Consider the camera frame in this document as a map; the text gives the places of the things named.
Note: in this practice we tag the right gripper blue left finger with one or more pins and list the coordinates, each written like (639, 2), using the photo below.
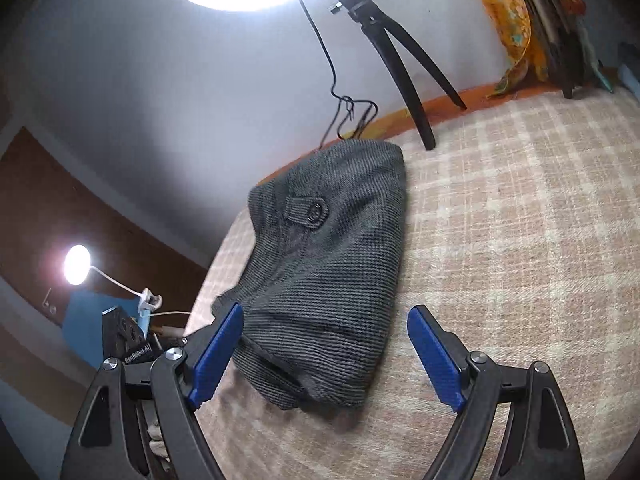
(208, 352)

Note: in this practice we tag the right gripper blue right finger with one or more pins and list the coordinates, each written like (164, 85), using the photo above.
(442, 355)

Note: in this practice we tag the grey checked pants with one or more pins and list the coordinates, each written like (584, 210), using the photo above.
(318, 291)

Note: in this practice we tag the person's left hand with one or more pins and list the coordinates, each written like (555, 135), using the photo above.
(157, 443)

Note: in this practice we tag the blue chair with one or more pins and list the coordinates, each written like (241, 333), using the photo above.
(82, 325)

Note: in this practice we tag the small white clip lamp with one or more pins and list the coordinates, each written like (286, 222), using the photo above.
(77, 265)

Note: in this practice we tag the beige checked bed sheet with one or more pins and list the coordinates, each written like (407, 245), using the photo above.
(523, 239)

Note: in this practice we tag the black tripod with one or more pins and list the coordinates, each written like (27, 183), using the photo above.
(377, 26)

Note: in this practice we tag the orange patterned cloth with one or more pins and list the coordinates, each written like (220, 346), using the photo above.
(514, 26)

